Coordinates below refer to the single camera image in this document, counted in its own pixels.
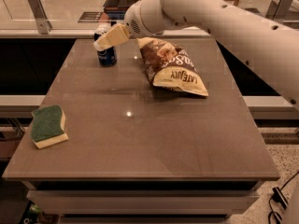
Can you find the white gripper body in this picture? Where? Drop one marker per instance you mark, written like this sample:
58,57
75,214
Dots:
135,21

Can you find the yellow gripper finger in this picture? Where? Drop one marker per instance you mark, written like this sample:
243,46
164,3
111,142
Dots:
110,36

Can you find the blue pepsi can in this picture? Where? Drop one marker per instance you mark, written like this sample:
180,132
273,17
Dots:
106,57

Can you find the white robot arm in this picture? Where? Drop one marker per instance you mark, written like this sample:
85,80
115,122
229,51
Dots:
268,48

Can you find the green yellow sponge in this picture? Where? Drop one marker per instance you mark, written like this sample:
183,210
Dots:
48,126

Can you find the brown chip bag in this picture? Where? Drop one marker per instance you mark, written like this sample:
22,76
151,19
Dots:
169,66

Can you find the black power strip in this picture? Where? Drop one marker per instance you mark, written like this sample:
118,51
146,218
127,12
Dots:
278,197

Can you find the left metal glass bracket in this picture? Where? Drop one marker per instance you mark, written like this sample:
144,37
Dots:
42,22

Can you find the metal glass bracket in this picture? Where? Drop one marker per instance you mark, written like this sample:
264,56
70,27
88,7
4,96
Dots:
277,12
42,22

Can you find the right metal glass bracket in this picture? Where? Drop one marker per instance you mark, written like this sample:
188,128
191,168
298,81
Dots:
277,12

